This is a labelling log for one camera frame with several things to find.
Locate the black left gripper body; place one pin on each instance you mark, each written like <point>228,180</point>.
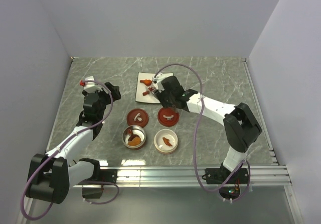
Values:
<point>105,99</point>

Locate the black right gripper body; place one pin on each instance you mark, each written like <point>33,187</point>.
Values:
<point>166,100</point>

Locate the metal serving tongs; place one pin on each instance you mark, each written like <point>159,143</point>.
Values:
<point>152,91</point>

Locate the red-brown chicken wing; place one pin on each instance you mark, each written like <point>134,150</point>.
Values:
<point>146,82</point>

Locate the red-brown drumstick piece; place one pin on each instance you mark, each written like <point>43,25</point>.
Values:
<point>146,93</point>

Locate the orange bacon strip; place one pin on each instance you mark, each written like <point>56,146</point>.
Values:
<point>167,142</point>

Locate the curved red sausage piece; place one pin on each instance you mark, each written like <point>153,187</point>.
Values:
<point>133,136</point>

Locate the orange fried cutlet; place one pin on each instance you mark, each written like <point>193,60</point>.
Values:
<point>134,142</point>

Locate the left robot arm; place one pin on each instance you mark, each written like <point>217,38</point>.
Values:
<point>50,176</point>

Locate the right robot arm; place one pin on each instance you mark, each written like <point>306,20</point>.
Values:
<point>240,125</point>

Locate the right red container lid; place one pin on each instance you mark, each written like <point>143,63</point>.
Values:
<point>167,117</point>

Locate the red container lid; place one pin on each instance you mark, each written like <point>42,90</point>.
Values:
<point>137,117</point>
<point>167,117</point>

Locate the white square plate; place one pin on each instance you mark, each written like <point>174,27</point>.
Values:
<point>141,88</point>

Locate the left red container lid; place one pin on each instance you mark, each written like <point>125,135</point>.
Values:
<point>137,117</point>

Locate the white round container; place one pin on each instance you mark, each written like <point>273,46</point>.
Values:
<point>159,144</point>

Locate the metal round container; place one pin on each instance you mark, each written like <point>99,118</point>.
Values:
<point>135,130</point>

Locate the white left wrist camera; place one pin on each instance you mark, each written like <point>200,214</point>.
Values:
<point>89,85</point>

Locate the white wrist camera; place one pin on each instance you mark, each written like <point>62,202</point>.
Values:
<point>89,85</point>
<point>159,78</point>

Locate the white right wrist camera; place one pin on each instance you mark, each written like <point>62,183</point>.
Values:
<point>159,78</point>

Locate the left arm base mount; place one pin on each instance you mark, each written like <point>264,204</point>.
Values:
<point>93,188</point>

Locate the aluminium frame rail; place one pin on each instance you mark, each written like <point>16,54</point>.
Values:
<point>184,176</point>

